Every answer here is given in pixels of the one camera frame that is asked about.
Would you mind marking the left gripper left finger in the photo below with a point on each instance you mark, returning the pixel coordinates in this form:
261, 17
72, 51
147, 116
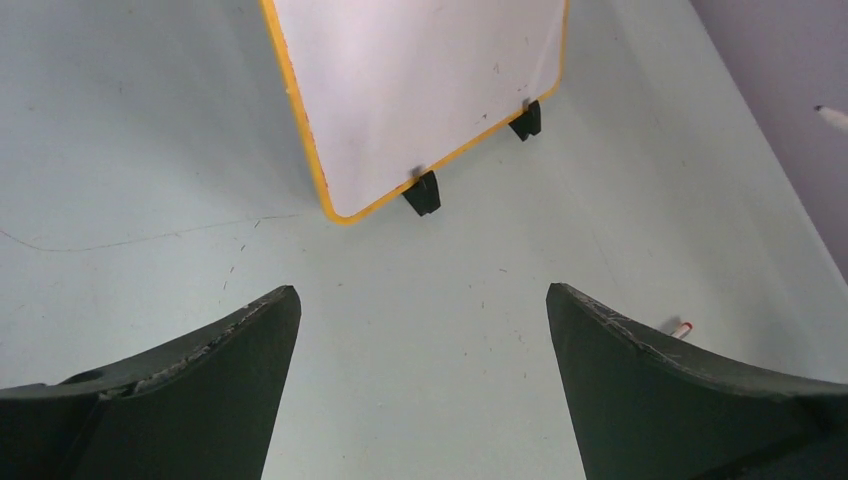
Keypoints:
201, 406

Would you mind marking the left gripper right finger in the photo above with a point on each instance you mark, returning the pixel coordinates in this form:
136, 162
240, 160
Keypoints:
646, 405

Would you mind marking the black whiteboard marker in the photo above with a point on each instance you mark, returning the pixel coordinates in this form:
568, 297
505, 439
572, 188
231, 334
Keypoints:
834, 117

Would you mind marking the yellow framed whiteboard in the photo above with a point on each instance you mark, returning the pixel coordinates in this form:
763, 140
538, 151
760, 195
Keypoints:
382, 91

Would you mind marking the red whiteboard marker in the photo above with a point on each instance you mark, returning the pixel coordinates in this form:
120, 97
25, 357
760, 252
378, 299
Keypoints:
682, 330

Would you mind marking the black left whiteboard foot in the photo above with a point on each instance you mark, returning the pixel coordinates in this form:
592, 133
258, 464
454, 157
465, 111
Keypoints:
423, 195

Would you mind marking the black whiteboard foot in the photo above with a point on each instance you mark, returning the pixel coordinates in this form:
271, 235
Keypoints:
423, 195
529, 122

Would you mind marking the black right whiteboard foot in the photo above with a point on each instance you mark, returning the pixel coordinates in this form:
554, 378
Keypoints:
529, 122

